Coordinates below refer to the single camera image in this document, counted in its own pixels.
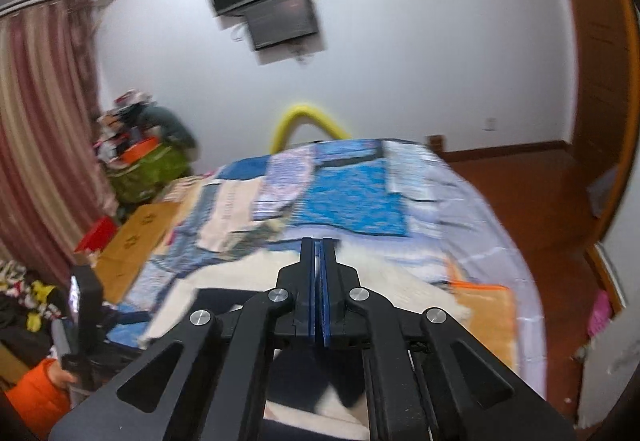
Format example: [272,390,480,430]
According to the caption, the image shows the cream and black sweater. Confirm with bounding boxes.
[146,239,449,440]

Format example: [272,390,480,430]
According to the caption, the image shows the person left hand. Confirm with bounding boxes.
[47,359,77,390]

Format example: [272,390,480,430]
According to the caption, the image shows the orange jacket sleeve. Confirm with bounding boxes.
[4,357,70,440]

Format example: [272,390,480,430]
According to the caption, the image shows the wooden lap board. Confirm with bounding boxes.
[94,202,179,305]

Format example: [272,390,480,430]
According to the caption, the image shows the beige fleece blanket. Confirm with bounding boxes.
[447,258,518,373]

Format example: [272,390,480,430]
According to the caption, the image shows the red box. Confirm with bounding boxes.
[74,216,118,253]

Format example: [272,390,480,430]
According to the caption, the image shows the grey checked bed sheet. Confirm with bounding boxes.
[383,140,547,395]

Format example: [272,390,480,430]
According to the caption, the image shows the striped maroon curtain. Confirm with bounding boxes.
[1,0,117,285]

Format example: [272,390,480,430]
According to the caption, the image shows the green fabric bag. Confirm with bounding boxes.
[105,144,191,205]

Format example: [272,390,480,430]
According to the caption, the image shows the blue patchwork bedspread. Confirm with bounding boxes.
[108,140,469,348]

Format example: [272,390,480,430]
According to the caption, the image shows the pink slipper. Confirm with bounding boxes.
[587,289,612,338]

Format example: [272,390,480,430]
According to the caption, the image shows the orange plastic lid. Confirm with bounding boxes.
[120,136,160,164]

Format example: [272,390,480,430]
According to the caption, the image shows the dark green plush toy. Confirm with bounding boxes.
[137,105,200,162]

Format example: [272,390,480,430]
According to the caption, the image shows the yellow curved tube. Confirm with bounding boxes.
[269,104,352,154]

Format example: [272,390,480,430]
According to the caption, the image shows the wooden wardrobe door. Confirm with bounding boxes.
[570,0,639,243]

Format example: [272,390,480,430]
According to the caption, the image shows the wall power socket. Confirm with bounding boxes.
[485,118,497,131]

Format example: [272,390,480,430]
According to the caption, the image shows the small wall monitor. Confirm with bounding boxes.
[244,0,319,51]

